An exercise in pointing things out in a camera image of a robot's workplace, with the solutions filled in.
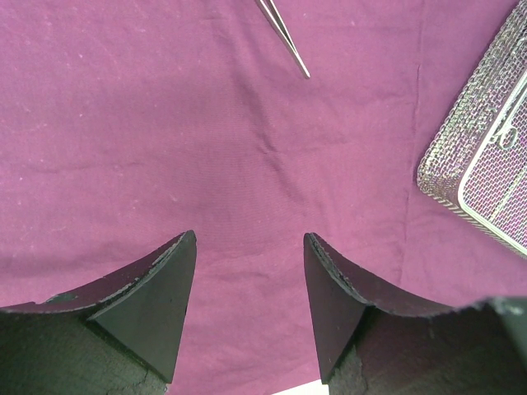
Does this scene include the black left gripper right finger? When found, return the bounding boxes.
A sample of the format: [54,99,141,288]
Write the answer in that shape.
[304,233,526,394]

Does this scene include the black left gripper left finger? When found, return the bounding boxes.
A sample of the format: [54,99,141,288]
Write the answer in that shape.
[1,230,197,394]

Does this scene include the purple cloth wrap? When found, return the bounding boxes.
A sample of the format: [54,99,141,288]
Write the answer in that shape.
[1,1,526,394]

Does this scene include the wire mesh instrument tray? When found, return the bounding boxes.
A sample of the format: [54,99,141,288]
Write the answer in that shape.
[417,1,526,256]

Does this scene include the steel surgical scissors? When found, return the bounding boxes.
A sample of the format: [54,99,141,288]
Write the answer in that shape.
[490,126,519,151]

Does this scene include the steel tweezers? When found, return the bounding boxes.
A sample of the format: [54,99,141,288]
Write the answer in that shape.
[255,0,310,79]

